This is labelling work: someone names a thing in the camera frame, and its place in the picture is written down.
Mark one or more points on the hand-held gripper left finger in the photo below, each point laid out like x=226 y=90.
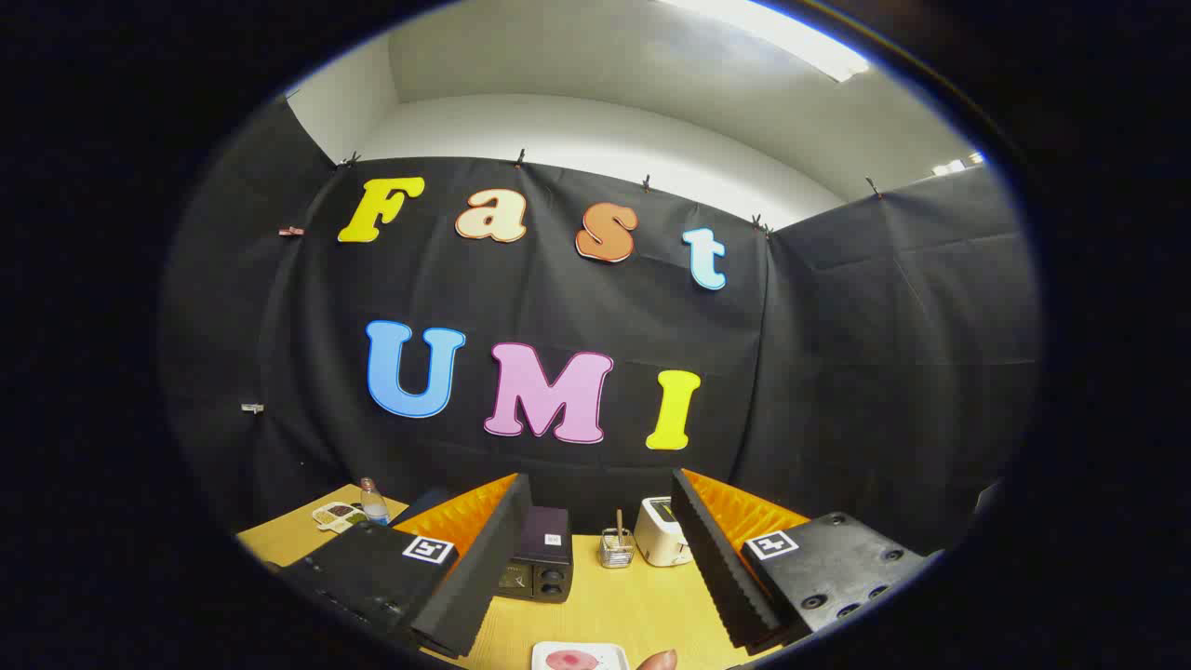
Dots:
x=484 y=568

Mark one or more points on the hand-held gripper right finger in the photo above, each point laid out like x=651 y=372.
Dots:
x=712 y=568

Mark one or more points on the clear plastic water bottle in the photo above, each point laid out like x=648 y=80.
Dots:
x=375 y=507

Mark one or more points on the black toaster oven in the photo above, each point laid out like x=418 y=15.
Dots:
x=544 y=558

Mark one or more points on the white square plate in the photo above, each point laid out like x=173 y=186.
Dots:
x=614 y=654

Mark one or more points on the ceiling light panel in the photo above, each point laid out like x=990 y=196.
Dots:
x=791 y=33

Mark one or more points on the white pop-up toaster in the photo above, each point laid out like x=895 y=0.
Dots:
x=659 y=540

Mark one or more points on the pink round meat slice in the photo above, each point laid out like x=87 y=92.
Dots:
x=570 y=661

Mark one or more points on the wooden stick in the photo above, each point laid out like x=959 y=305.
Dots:
x=620 y=523

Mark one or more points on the divided snack tray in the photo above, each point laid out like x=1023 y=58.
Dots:
x=337 y=516

